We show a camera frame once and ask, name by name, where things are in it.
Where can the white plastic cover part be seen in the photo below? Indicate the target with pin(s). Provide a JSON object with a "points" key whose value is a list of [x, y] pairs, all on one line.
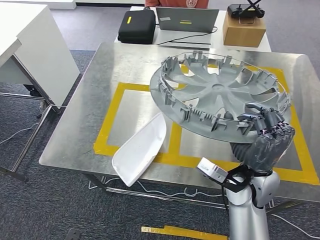
{"points": [[140, 152]]}

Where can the grey laptop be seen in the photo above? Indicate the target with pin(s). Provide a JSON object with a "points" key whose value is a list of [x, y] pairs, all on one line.
{"points": [[187, 18]]}

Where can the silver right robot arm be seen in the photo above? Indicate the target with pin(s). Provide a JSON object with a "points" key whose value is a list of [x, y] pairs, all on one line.
{"points": [[247, 215]]}

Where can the black carrying case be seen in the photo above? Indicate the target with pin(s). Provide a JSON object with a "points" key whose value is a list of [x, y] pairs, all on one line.
{"points": [[136, 28]]}

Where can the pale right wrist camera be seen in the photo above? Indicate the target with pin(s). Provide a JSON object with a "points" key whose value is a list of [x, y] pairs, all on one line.
{"points": [[212, 169]]}

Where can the metal workbench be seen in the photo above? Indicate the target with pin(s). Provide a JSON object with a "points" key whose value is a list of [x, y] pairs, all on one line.
{"points": [[75, 132]]}

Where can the brown cardboard box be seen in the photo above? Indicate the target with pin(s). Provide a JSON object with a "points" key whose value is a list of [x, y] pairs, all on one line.
{"points": [[244, 33]]}

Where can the grey plastic wheel cover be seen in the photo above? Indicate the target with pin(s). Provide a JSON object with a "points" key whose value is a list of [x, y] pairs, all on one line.
{"points": [[215, 91]]}

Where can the small yellow tape rectangle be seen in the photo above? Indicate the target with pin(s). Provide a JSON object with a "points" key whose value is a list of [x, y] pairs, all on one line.
{"points": [[110, 112]]}

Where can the yellow floor tape strip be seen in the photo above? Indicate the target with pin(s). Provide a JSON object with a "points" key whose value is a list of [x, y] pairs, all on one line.
{"points": [[187, 233]]}

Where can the black remote controller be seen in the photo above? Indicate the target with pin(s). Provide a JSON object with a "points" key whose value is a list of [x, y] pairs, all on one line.
{"points": [[235, 11]]}

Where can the person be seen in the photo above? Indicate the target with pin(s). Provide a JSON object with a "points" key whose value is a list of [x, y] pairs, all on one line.
{"points": [[175, 2]]}

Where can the white desk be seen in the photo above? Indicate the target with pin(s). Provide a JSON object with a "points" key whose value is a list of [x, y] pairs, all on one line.
{"points": [[217, 43], [44, 56]]}

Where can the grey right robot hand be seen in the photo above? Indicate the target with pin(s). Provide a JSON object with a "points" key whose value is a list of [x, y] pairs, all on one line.
{"points": [[269, 149]]}

